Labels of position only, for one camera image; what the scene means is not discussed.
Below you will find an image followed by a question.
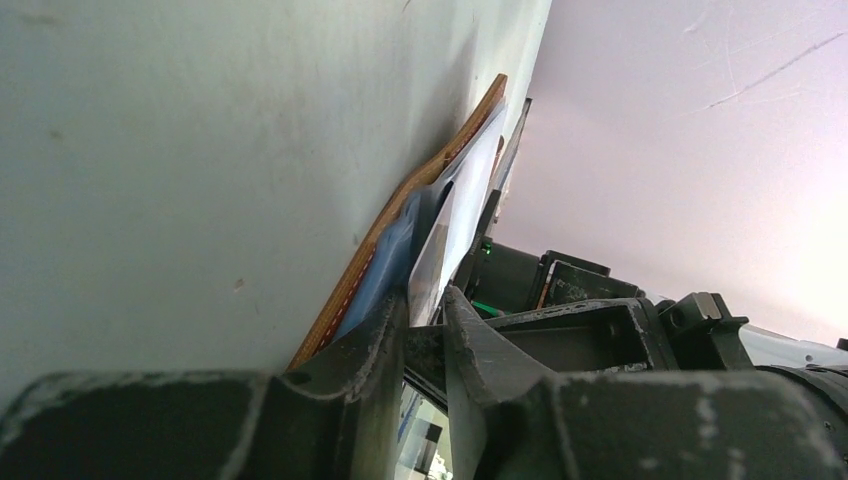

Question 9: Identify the brown leather card holder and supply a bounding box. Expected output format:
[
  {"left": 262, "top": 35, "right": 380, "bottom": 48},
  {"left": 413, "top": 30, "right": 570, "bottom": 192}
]
[{"left": 287, "top": 73, "right": 508, "bottom": 370}]

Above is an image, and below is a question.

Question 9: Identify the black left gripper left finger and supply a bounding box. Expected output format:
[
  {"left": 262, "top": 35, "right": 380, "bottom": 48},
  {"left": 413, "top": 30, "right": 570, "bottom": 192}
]
[{"left": 1, "top": 291, "right": 408, "bottom": 479}]

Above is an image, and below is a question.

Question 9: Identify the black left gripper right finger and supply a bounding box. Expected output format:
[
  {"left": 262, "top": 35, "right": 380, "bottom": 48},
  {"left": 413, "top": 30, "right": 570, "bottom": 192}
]
[{"left": 444, "top": 287, "right": 847, "bottom": 479}]

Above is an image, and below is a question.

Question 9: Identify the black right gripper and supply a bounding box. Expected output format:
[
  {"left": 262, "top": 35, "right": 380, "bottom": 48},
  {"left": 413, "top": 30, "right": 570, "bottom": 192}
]
[{"left": 455, "top": 192, "right": 752, "bottom": 371}]

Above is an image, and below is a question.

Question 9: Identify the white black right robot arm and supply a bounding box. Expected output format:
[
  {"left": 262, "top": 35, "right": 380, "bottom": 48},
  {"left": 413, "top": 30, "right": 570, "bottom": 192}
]
[{"left": 458, "top": 191, "right": 847, "bottom": 370}]

